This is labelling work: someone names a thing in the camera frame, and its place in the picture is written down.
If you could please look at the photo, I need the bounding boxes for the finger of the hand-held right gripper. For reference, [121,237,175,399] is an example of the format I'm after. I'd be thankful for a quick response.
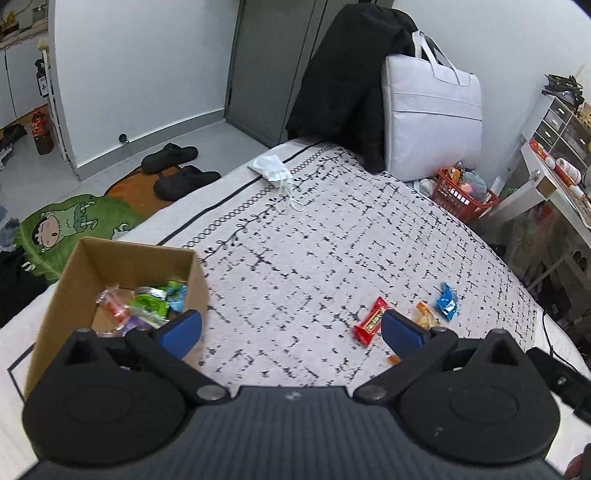
[526,347,591,422]

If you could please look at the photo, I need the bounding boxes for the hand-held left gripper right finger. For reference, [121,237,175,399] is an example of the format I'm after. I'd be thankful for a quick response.
[353,308,528,407]

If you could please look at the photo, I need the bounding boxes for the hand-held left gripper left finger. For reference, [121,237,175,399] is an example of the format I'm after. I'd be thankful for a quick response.
[59,310,232,407]

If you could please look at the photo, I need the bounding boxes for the orange-tipped cracker packet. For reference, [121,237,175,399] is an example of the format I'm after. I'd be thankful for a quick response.
[387,301,444,366]

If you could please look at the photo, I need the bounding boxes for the red snack packet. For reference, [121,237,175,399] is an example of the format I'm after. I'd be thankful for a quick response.
[353,296,391,348]

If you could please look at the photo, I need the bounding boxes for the blue white snack packet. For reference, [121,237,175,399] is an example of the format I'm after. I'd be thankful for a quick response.
[165,280,188,313]

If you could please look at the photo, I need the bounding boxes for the light green snack packet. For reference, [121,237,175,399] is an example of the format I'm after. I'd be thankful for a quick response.
[129,285,170,325]

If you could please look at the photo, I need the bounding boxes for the small blue snack packet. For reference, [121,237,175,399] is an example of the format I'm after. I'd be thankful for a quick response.
[435,282,459,322]

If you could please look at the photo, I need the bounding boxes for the clear pink snack packet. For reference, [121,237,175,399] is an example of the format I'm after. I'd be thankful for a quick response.
[95,285,136,331]

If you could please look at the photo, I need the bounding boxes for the brown cardboard box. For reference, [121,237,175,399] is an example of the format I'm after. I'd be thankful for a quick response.
[25,237,211,398]

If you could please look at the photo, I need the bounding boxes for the printed blanket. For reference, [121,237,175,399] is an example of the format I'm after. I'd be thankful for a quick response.
[0,136,570,480]

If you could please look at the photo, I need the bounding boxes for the orange plastic basket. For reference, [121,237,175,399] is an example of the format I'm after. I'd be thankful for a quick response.
[431,167,501,223]

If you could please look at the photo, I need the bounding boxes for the green cartoon rug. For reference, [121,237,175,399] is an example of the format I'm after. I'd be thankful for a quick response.
[13,165,186,285]

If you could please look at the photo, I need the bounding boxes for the black slipper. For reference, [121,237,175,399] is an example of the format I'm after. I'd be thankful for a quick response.
[153,165,223,202]
[140,143,199,174]

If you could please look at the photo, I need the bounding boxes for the black clothing pile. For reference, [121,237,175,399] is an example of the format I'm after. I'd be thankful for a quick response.
[0,246,52,329]

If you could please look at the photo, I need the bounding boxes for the white face mask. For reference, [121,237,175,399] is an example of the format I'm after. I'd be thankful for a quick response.
[248,154,307,213]

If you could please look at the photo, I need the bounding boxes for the white desk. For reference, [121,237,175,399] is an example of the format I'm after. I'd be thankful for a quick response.
[480,133,591,297]

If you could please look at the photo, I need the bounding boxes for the red white jar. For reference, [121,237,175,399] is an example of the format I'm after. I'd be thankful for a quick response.
[528,140,556,161]
[553,157,583,186]

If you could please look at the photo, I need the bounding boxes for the white zip bag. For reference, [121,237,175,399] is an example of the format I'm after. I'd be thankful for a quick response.
[381,31,484,184]

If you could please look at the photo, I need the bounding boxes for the brown bottle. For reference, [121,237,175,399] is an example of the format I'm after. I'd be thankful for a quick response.
[30,108,57,156]

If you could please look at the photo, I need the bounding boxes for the grey drawer unit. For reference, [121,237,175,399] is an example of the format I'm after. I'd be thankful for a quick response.
[528,94,591,163]

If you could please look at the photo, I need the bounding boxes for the black jacket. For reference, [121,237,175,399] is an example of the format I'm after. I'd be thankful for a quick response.
[285,4,419,175]

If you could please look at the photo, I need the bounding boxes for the dark cloth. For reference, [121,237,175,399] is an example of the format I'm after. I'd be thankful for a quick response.
[0,123,28,163]

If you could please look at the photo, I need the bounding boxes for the grey wardrobe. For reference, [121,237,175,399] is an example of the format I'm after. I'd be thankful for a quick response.
[224,0,394,149]

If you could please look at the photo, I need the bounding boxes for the dark spray bottle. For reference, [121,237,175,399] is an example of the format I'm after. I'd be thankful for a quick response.
[34,57,51,99]

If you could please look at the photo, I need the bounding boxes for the black cable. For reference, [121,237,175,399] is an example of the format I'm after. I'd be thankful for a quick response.
[542,308,591,371]

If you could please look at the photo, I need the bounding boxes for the black tangled straps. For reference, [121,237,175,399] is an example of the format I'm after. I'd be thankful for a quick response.
[543,73,585,105]

